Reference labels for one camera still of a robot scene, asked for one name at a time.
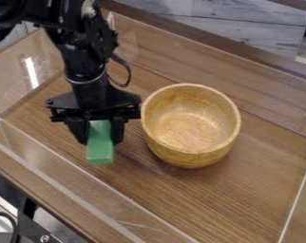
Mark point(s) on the green rectangular block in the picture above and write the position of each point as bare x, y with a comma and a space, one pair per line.
100, 148

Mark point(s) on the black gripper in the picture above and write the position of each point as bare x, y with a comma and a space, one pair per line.
93, 100

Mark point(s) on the clear acrylic tray wall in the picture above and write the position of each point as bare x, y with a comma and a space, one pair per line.
243, 200

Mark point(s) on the black metal base bracket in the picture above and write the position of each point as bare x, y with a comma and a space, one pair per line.
32, 233

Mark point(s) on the brown wooden bowl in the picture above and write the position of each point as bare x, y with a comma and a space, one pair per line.
191, 123

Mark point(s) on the black table leg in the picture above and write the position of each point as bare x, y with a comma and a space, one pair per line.
25, 215

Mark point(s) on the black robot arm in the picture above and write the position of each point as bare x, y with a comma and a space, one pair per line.
85, 40

